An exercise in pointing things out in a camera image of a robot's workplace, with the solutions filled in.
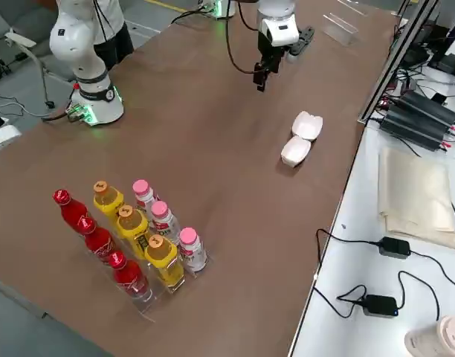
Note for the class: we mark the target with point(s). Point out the grey office chair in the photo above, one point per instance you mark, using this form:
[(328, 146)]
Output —
[(19, 39)]

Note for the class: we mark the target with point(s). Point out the black power adapter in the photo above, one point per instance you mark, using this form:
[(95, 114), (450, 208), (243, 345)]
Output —
[(395, 247), (380, 305)]

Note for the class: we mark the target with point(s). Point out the clear acrylic bottle shelf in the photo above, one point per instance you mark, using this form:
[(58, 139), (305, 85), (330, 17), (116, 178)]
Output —
[(197, 266)]

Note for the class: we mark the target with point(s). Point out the red cola bottle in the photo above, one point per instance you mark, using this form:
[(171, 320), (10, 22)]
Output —
[(129, 277), (69, 213), (97, 243)]

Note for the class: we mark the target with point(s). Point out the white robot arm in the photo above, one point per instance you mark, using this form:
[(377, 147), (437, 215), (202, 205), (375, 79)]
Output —
[(279, 29), (79, 56)]

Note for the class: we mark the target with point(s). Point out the black wrist attachment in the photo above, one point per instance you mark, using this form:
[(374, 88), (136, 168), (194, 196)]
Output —
[(302, 39)]

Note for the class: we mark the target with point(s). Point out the beige folded cloth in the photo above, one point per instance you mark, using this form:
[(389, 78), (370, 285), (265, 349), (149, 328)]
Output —
[(417, 193)]

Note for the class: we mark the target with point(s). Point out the yellow drink bottle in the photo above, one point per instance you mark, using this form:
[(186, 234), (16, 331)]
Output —
[(131, 225), (162, 260), (106, 201)]

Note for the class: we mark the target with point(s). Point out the white side bench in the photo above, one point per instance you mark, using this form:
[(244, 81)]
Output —
[(361, 223)]

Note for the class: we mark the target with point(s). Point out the aluminium frame post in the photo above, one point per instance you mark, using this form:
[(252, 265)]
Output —
[(391, 63)]

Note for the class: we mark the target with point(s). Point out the beige lidded paper cup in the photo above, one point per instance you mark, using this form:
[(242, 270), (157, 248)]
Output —
[(443, 336)]

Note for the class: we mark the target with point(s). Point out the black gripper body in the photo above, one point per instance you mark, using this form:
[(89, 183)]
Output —
[(270, 56)]

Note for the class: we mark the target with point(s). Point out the person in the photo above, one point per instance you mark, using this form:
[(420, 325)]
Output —
[(117, 41)]

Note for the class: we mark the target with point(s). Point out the white bottle pink cap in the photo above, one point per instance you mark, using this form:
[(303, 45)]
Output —
[(192, 249), (162, 219), (142, 187)]

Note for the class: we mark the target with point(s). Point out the clear plastic stepped holder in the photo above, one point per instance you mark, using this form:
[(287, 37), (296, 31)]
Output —
[(341, 31)]

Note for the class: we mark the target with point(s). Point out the black power supply unit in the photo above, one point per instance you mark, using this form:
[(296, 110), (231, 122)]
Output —
[(432, 108), (413, 130)]

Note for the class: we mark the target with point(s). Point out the black monitor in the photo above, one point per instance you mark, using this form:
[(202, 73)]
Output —
[(448, 59)]

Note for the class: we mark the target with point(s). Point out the white control box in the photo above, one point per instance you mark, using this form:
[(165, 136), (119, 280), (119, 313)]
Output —
[(2, 139)]

